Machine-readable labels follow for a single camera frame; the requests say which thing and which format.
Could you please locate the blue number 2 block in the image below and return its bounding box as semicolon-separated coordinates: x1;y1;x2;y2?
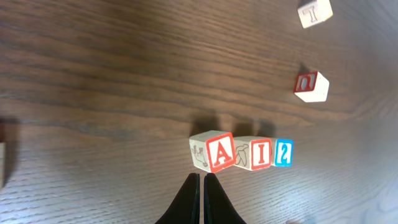
271;138;294;167

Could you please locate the red letter A block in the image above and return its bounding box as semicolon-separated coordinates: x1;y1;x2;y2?
189;130;236;173

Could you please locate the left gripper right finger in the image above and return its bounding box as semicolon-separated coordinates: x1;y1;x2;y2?
204;173;246;224

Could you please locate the green picture wooden block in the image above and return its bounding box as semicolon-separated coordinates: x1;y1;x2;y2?
0;142;6;189

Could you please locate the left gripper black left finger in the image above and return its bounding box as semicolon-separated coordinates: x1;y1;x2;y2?
155;173;200;224

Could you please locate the red letter I block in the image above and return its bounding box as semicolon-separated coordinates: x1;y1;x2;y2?
234;136;272;171

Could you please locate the plain engraved wooden block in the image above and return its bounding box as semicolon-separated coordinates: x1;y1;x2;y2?
294;71;330;103

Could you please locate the yellow top wooden block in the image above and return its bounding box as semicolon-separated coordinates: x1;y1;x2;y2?
297;0;333;29

